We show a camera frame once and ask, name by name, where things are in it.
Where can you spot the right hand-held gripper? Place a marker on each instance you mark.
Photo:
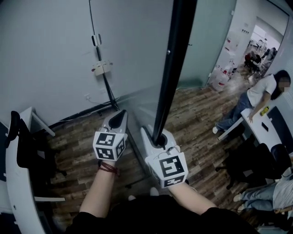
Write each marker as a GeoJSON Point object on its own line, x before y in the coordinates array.
{"type": "Point", "coordinates": [170, 169]}

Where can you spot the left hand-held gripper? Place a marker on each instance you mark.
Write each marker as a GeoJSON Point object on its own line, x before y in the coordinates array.
{"type": "Point", "coordinates": [105, 147]}

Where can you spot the large grey panel board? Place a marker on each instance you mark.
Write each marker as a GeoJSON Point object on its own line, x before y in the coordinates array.
{"type": "Point", "coordinates": [171, 80]}

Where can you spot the person's left forearm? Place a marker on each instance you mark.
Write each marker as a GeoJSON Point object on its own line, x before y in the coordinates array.
{"type": "Point", "coordinates": [98, 194]}

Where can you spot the person's right forearm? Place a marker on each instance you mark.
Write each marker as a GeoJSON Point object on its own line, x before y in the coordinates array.
{"type": "Point", "coordinates": [192, 198]}

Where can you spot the person's right white shoe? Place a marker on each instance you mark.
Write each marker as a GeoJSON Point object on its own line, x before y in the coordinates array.
{"type": "Point", "coordinates": [154, 191]}

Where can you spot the person's white shoe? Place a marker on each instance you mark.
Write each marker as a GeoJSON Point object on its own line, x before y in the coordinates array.
{"type": "Point", "coordinates": [131, 198]}
{"type": "Point", "coordinates": [154, 191]}

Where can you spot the white accessory box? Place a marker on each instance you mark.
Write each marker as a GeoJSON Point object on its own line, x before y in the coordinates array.
{"type": "Point", "coordinates": [102, 67]}

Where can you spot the person's left white shoe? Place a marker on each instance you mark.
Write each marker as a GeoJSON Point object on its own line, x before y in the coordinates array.
{"type": "Point", "coordinates": [131, 198]}

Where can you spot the person's black shirt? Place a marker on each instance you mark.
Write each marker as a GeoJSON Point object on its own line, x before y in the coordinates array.
{"type": "Point", "coordinates": [160, 219]}

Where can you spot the white and black clamp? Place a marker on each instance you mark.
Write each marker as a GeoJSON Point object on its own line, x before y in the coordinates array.
{"type": "Point", "coordinates": [96, 40]}

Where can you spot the clear water jug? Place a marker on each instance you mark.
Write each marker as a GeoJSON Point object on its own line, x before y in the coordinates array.
{"type": "Point", "coordinates": [220, 82]}
{"type": "Point", "coordinates": [231, 69]}

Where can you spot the black office chair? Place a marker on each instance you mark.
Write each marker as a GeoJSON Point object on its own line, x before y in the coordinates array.
{"type": "Point", "coordinates": [32, 153]}
{"type": "Point", "coordinates": [251, 164]}

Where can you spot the white rectangular desk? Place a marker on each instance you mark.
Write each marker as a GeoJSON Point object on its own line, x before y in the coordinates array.
{"type": "Point", "coordinates": [258, 128]}

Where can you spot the black phone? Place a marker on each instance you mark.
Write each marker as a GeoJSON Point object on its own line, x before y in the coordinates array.
{"type": "Point", "coordinates": [265, 126]}

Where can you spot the yellow bottle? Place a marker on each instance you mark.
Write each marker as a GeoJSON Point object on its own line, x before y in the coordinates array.
{"type": "Point", "coordinates": [265, 110]}

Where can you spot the black desk partition panel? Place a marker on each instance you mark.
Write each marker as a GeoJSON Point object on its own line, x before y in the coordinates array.
{"type": "Point", "coordinates": [2, 137]}
{"type": "Point", "coordinates": [282, 123]}

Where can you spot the curved white desk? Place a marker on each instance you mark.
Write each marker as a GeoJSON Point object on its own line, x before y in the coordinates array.
{"type": "Point", "coordinates": [20, 194]}

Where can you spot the white wall socket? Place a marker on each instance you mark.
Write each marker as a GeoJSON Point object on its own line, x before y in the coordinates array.
{"type": "Point", "coordinates": [87, 96]}

